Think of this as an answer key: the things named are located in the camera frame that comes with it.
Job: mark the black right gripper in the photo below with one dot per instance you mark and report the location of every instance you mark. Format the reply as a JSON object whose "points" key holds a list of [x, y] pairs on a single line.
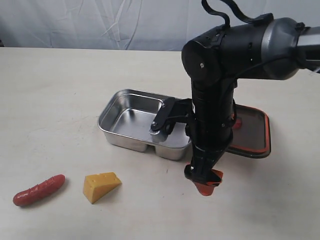
{"points": [[208, 146]]}

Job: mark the red toy sausage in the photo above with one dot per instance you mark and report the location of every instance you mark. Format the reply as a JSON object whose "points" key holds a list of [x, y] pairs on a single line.
{"points": [[40, 191]]}

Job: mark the transparent lid with orange seal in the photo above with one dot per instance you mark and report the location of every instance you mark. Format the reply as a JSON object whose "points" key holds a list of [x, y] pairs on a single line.
{"points": [[251, 133]]}

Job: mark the grey fabric backdrop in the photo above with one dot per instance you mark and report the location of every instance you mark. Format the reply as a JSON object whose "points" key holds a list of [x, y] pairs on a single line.
{"points": [[159, 25]]}

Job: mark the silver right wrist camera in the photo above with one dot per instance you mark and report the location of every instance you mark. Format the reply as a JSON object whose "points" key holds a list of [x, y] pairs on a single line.
{"points": [[171, 112]]}

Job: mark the stainless steel lunch box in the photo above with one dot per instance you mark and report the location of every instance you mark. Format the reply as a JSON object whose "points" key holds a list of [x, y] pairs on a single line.
{"points": [[126, 121]]}

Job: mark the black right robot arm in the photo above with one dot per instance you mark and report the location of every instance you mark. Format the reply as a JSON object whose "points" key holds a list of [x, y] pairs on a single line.
{"points": [[215, 61]]}

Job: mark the yellow toy cheese wedge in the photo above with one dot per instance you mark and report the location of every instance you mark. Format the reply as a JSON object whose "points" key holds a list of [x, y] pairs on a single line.
{"points": [[98, 185]]}

